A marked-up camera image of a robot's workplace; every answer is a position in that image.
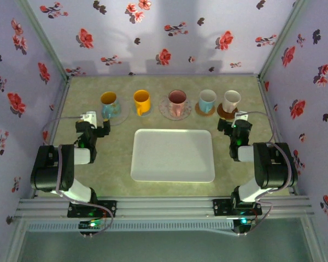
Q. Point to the dark brown round coaster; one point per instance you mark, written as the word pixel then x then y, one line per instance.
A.
pixel 221 114

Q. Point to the blue floral mug yellow inside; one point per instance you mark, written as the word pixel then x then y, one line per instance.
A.
pixel 110 105

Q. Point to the cream white mug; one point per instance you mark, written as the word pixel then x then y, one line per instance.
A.
pixel 231 99

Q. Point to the cork round coaster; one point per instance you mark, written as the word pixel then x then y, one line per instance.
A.
pixel 198 110

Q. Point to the light blue mug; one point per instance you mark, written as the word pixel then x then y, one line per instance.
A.
pixel 207 99

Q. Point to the pink mug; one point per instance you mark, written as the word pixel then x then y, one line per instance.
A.
pixel 177 102

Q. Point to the floral print round coaster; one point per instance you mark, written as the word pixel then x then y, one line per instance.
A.
pixel 164 109

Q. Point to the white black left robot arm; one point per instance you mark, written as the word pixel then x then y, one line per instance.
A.
pixel 52 174

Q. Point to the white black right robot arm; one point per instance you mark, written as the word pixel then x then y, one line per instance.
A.
pixel 273 169

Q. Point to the white rectangular tray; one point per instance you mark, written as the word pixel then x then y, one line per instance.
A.
pixel 172 155

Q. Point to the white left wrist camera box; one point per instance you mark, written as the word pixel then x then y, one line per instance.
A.
pixel 88 118

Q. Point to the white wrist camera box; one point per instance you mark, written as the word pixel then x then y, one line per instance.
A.
pixel 241 115
pixel 88 118

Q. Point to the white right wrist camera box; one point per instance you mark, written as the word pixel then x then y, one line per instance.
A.
pixel 241 115

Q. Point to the aluminium table side rail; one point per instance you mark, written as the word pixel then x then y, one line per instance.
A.
pixel 61 98
pixel 268 103

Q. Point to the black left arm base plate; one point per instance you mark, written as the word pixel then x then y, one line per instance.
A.
pixel 109 208

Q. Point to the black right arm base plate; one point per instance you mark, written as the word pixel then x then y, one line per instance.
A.
pixel 221 207

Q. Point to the aluminium mounting rail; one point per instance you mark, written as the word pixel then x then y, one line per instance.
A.
pixel 164 207

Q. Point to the aluminium frame post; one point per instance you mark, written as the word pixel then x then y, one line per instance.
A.
pixel 279 43
pixel 47 43

